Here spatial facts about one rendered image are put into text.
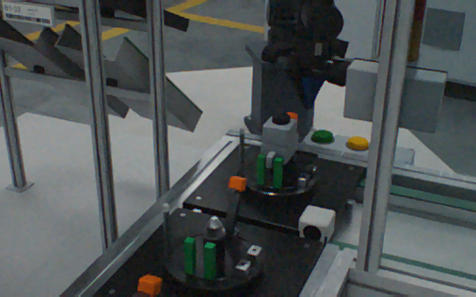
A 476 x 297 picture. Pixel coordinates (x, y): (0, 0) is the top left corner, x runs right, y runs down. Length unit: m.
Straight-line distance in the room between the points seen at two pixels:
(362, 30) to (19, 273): 3.40
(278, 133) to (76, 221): 0.42
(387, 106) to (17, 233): 0.70
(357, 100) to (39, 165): 0.79
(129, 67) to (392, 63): 0.44
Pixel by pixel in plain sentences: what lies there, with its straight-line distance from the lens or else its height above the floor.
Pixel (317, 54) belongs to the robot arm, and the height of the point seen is 1.17.
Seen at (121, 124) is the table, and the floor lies 0.86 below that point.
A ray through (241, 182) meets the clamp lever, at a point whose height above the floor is 1.07.
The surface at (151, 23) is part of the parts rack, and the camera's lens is 1.06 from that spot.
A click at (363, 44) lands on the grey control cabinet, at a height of 0.24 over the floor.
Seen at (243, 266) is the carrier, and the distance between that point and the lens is 0.87.
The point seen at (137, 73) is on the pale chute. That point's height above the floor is 1.15.
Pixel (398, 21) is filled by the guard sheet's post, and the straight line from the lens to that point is 0.81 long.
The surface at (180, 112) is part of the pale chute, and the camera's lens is 1.20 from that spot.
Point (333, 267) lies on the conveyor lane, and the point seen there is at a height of 0.95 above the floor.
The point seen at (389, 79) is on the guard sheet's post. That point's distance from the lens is 0.83.
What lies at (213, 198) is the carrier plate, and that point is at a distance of 1.08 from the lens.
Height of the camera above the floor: 1.53
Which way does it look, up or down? 27 degrees down
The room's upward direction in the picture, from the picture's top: 1 degrees clockwise
